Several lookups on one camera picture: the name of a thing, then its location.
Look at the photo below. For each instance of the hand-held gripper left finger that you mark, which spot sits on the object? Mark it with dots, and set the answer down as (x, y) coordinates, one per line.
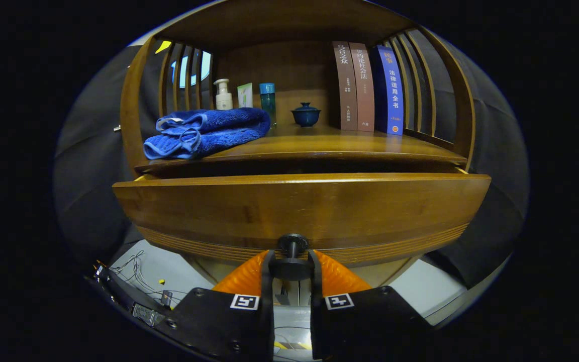
(269, 301)

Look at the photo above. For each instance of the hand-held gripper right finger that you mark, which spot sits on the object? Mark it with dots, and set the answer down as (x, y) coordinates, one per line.
(315, 301)

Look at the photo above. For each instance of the wooden drawer with black knob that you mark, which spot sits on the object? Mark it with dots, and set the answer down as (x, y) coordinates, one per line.
(294, 206)

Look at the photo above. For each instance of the wooden countertop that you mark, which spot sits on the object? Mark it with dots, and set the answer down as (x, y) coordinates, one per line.
(329, 143)

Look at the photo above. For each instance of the wooden cabinet with shelf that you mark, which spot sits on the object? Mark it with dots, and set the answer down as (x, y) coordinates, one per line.
(279, 65)

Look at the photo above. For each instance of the blue folded towel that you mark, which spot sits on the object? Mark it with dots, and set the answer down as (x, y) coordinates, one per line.
(209, 133)

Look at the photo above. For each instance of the blue lidded teacup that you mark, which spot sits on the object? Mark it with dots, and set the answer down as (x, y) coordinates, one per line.
(305, 116)

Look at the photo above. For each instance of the teal bottle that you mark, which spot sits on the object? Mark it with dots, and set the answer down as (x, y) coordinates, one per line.
(268, 100)

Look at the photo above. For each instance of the white and green tube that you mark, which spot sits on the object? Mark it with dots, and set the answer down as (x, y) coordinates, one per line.
(245, 95)

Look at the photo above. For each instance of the white pump bottle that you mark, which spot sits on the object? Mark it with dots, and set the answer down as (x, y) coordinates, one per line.
(223, 98)

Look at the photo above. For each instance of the brown book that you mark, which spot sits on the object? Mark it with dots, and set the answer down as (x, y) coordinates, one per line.
(345, 85)
(364, 90)

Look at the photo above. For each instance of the blue book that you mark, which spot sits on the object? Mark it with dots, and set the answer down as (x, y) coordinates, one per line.
(391, 90)

